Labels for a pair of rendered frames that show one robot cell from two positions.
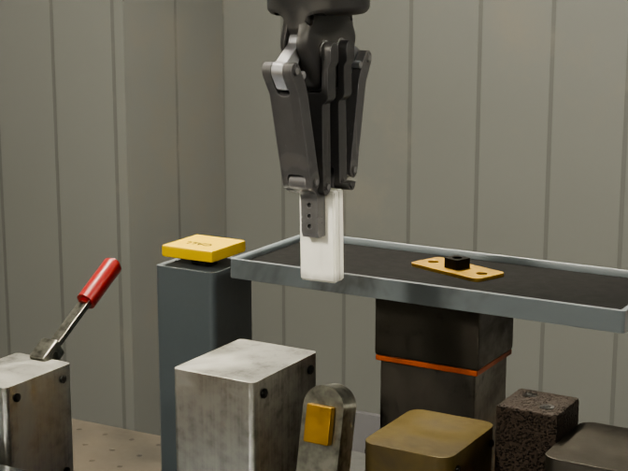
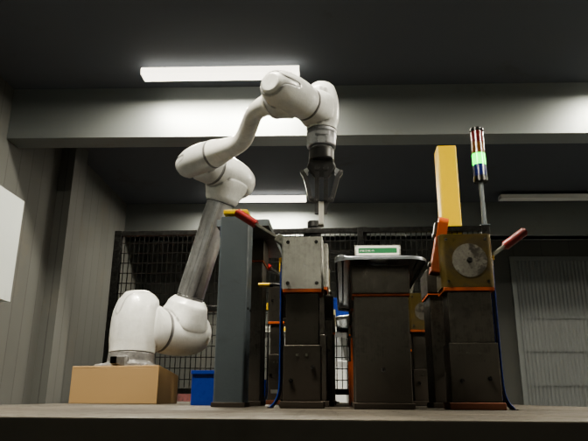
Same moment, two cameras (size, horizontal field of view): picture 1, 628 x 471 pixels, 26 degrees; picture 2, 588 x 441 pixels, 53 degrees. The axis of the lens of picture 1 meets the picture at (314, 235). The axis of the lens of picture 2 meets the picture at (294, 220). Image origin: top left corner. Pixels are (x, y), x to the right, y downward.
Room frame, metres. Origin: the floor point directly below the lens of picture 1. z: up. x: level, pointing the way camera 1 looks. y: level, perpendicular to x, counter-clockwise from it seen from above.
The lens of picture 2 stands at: (1.78, 1.44, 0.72)
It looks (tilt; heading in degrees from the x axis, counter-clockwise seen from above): 17 degrees up; 244
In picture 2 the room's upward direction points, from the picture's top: straight up
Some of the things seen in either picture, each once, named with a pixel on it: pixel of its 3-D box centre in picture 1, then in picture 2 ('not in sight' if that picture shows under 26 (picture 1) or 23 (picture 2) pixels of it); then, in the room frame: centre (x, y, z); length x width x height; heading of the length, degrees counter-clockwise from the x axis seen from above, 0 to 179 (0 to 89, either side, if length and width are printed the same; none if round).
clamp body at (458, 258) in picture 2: not in sight; (474, 321); (0.89, 0.46, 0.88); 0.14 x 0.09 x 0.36; 150
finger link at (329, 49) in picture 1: (311, 119); (325, 185); (0.99, 0.00, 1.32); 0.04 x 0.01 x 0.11; 61
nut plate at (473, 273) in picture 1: (457, 264); not in sight; (1.18, -0.13, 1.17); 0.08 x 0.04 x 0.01; 40
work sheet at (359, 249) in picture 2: not in sight; (378, 276); (0.17, -0.97, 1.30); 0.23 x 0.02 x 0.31; 150
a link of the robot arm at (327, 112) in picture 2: not in sight; (318, 106); (1.02, 0.00, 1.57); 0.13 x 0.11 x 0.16; 25
